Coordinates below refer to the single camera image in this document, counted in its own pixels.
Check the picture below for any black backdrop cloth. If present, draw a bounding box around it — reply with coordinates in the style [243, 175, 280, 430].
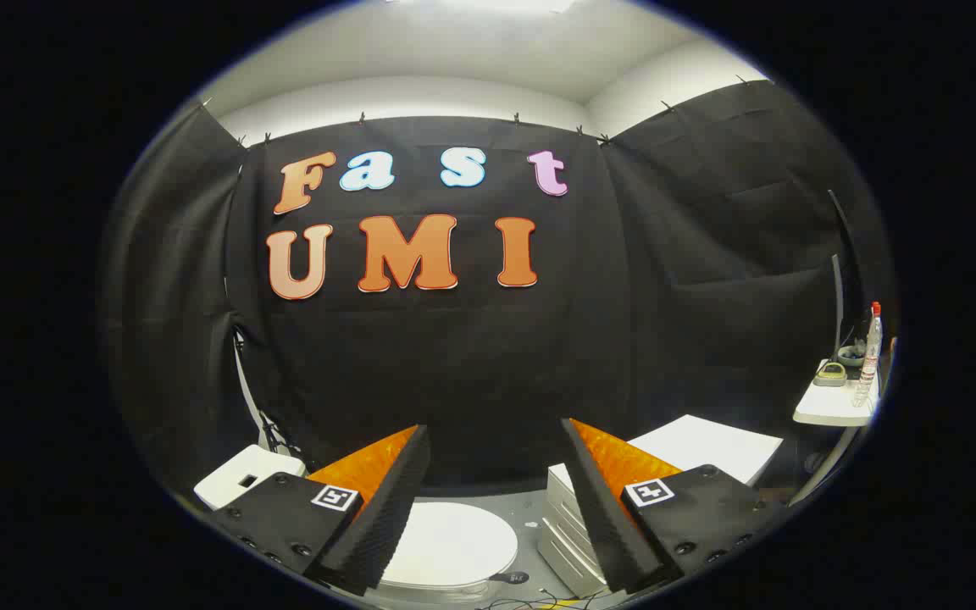
[101, 80, 897, 502]

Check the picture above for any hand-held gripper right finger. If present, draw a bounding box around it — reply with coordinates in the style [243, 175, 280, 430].
[561, 418, 790, 595]

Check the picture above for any white toilet lid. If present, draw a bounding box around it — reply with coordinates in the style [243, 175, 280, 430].
[380, 502, 519, 591]

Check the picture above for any thin hanging cable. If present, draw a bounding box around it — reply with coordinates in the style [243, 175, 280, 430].
[232, 326, 302, 463]

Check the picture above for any black floor cable bundle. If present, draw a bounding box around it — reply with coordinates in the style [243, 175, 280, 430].
[485, 588, 603, 610]

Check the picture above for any white plastic box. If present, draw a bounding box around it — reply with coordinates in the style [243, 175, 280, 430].
[193, 445, 308, 511]

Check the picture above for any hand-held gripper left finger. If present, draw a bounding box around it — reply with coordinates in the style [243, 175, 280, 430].
[211, 425, 432, 597]

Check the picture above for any white side table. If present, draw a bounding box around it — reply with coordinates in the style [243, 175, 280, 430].
[792, 359, 880, 427]

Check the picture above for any clear plastic bottle red cap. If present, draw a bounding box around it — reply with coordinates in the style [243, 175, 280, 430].
[852, 302, 884, 408]

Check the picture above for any white drawer cabinet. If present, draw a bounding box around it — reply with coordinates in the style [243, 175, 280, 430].
[537, 414, 785, 597]

